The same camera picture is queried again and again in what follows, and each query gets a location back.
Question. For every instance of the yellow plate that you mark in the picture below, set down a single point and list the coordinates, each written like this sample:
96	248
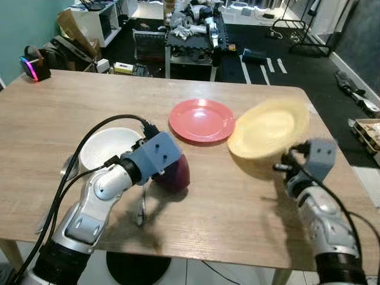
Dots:
270	127

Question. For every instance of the dark purple bowl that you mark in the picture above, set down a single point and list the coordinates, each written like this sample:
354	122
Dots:
177	175

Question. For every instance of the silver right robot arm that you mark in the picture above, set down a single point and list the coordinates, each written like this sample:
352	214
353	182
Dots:
326	225

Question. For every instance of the wooden crate with contents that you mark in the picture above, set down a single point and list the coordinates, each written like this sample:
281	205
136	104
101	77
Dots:
368	135

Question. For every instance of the black gear on floor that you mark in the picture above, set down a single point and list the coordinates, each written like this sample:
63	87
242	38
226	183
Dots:
353	89

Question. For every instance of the red plate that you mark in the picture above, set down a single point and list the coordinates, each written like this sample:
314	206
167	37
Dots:
202	120

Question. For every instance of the small black case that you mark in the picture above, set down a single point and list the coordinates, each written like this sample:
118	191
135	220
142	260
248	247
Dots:
254	57

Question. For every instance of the black metal rack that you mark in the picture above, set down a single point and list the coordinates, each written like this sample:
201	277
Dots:
309	47

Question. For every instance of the metal cart with robot parts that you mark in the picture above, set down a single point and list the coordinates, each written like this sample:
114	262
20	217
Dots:
193	41

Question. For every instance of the slim silver metal utensil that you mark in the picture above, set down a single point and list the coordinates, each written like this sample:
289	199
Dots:
141	208

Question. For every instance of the white bowl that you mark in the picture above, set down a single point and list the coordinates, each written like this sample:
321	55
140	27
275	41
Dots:
107	145

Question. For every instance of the round black table base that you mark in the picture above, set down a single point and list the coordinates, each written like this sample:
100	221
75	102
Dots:
139	270

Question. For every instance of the small yellow white box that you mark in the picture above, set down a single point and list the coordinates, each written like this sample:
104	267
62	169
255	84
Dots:
123	68

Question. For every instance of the white shelf unit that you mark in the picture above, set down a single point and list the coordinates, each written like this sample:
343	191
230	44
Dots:
98	21

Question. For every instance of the brown cardboard sheet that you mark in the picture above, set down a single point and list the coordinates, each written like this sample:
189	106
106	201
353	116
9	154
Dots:
74	29

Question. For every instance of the black speaker with pink light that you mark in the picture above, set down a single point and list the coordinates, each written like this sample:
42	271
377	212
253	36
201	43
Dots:
35	65

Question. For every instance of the plastic right wrist camera mount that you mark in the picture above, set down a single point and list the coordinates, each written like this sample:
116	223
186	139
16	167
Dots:
320	159

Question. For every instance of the plastic wrist camera mount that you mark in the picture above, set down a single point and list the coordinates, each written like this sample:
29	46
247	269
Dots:
320	159
157	153

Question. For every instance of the plastic left wrist camera mount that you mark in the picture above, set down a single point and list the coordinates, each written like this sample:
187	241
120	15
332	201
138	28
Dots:
157	153

